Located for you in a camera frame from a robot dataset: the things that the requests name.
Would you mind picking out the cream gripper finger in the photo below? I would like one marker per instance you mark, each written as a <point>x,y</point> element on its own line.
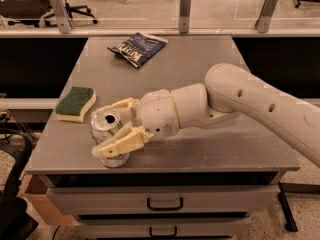
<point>125,107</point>
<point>126,139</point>

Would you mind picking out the grey drawer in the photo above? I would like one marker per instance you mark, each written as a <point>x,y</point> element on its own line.
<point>132,200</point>
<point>187,227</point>

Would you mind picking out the upper grey drawer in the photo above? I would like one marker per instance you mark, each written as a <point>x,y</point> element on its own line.
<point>132,200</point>

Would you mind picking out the lower grey drawer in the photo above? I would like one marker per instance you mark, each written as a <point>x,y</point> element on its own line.
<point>187,227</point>

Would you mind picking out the black office chair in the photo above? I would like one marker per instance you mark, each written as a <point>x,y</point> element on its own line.
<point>29,12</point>

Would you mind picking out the black upper drawer handle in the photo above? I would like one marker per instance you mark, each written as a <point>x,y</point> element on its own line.
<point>165,206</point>

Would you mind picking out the left metal bracket post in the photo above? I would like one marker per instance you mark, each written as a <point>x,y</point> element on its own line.
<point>62,19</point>

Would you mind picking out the metal bracket post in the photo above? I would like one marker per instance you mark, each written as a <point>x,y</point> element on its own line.
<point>184,16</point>
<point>62,19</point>
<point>263,22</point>

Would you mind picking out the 7up soda can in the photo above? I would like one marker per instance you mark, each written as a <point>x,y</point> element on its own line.
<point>104,125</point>

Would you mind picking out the right metal bracket post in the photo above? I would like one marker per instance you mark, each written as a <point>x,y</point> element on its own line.
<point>263,22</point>

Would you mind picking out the black table leg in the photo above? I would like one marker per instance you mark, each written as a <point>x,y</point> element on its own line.
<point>290,225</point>

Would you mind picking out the middle metal bracket post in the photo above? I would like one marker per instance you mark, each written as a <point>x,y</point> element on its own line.
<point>184,16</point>

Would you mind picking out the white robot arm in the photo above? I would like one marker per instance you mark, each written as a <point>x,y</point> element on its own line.
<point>226,92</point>

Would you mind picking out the black chair at left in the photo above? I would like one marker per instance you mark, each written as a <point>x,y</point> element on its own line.
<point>15,222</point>

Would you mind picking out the black drawer handle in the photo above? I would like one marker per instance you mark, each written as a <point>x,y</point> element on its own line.
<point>165,206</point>
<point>163,232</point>

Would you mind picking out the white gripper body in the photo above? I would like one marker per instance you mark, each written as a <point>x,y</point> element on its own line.
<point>157,111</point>

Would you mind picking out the green yellow sponge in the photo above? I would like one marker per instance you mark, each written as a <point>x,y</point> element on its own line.
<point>75,104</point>

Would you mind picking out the black lower drawer handle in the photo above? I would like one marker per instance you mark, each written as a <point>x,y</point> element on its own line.
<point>163,232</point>

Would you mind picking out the cardboard box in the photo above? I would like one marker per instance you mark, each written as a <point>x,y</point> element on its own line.
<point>34,190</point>

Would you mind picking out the blue chip bag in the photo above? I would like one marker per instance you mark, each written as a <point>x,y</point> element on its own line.
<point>139,48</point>

